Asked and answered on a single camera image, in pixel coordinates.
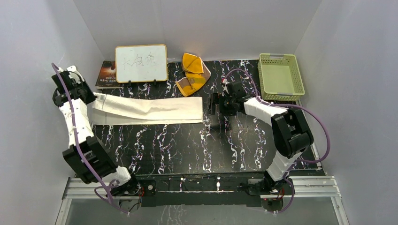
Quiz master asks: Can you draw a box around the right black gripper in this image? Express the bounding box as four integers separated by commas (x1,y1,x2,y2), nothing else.
207,92,237,116

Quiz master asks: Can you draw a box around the white towel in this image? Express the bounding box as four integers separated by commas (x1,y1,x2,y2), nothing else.
92,93,203,126

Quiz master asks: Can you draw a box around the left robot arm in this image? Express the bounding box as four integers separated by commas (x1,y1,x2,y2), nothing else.
52,66,140,195

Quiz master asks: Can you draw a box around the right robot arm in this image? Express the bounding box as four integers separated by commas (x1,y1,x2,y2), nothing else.
209,82,314,194

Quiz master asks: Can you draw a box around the dark book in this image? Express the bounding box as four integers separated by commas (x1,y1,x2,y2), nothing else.
95,60,121,90

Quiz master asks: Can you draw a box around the yellow brown towel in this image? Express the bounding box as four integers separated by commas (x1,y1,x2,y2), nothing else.
176,52,211,97

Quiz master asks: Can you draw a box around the green plastic basket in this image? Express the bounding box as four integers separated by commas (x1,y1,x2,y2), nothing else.
258,53,306,102

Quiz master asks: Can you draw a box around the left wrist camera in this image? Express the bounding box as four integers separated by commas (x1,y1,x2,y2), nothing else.
58,65,83,79

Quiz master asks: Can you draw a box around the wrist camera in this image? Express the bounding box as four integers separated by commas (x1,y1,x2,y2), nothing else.
222,79,229,96
58,65,83,79

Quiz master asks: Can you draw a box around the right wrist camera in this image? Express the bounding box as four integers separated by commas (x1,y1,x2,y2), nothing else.
222,79,229,96

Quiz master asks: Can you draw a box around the whiteboard with yellow frame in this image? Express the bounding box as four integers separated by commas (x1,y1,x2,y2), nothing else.
115,44,168,83

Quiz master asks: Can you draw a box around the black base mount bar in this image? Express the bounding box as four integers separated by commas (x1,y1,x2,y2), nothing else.
108,171,296,212

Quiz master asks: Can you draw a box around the aluminium rail frame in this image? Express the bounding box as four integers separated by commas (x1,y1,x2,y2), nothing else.
54,175,351,225

